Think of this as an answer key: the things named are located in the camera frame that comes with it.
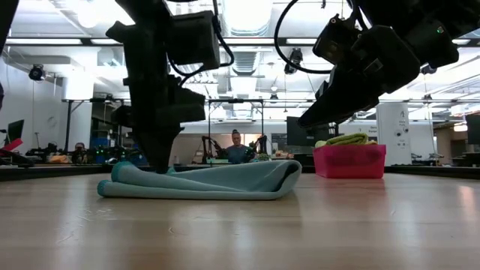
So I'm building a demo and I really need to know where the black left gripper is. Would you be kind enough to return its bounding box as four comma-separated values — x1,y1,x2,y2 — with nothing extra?
106,20,207,175

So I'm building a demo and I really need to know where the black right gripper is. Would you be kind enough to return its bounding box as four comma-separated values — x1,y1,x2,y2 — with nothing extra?
298,14,461,129

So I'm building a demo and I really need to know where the green microfiber towel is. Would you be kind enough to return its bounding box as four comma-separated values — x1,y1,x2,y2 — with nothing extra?
324,132,370,147

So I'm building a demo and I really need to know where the light blue microfiber towel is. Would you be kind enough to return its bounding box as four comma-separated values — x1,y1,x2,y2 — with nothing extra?
96,160,303,201

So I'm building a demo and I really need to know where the black monitor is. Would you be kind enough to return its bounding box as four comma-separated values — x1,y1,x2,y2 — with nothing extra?
286,115,341,149
465,112,480,146
6,118,26,143

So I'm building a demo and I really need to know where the pink plastic bin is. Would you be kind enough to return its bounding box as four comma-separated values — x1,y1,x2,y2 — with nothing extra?
312,143,388,179

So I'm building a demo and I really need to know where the white square column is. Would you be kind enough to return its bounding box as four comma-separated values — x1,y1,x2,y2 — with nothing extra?
375,102,413,167

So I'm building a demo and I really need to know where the person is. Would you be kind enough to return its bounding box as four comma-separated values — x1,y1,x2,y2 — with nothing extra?
72,142,89,165
223,129,257,165

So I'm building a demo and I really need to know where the red object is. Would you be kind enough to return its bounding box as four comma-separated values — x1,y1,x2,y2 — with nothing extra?
0,137,24,152

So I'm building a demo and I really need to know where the black stand frame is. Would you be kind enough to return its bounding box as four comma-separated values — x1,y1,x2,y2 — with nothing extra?
207,98,265,166
61,97,125,155

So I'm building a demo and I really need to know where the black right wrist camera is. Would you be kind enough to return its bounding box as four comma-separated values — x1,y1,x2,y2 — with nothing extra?
312,13,362,65

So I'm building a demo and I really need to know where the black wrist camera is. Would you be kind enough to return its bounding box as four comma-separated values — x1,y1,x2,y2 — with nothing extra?
167,10,221,71
312,13,362,65

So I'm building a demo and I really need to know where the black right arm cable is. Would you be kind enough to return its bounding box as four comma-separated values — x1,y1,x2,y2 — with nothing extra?
273,0,371,75

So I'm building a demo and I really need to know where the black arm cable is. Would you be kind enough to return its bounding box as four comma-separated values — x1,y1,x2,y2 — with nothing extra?
166,0,236,87
273,0,371,75

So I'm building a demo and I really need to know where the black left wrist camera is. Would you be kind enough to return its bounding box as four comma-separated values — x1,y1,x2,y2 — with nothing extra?
167,10,221,71

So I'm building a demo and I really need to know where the silver ceiling duct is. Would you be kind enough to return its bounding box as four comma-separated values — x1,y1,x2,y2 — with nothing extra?
220,0,275,38

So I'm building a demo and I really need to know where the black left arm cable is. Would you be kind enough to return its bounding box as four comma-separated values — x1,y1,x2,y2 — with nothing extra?
166,0,236,87

